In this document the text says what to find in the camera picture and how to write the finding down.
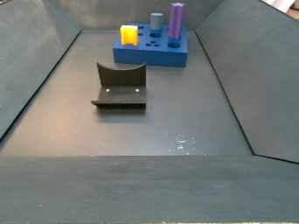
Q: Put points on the blue foam shape board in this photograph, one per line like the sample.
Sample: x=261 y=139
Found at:
x=157 y=49

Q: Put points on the black curved stand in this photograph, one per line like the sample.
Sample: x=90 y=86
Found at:
x=122 y=87

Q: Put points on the yellow notched block peg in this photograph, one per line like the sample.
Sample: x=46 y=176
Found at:
x=129 y=35

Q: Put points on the light blue cylinder peg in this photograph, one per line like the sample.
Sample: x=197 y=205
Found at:
x=157 y=21

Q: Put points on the purple star-shaped peg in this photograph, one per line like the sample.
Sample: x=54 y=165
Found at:
x=177 y=17

